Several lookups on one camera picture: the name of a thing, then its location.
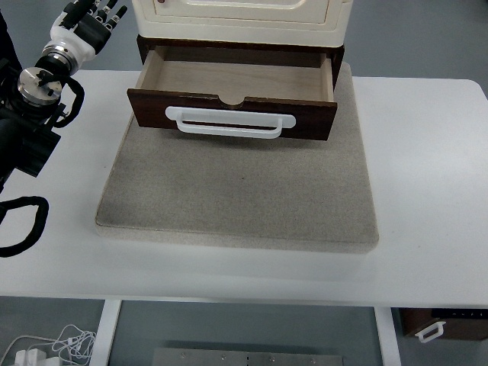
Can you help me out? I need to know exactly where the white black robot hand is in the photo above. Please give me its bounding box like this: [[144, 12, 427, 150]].
[[48, 0, 129, 63]]

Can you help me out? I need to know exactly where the dark brown wooden drawer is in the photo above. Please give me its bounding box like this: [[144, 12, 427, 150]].
[[127, 45, 339, 142]]

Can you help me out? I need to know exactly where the white drawer handle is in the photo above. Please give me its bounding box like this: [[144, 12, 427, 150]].
[[165, 105, 297, 140]]

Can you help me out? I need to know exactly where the cream cabinet upper body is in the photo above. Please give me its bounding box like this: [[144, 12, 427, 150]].
[[131, 0, 351, 49]]

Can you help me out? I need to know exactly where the grey fabric mat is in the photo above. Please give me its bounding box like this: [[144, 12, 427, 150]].
[[94, 63, 380, 255]]

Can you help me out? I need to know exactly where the white table leg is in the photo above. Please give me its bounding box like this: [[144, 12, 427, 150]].
[[91, 300, 123, 366], [373, 307, 402, 366]]

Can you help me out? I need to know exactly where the white power adapter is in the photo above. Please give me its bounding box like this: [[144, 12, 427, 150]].
[[14, 347, 49, 366]]

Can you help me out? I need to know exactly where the brown wooden box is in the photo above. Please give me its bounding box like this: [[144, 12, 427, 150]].
[[398, 307, 488, 342]]

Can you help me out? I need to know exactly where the white cable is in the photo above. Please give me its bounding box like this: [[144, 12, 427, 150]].
[[0, 324, 97, 366]]

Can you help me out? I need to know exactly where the white box handle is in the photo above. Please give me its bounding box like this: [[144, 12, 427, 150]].
[[415, 319, 447, 343]]

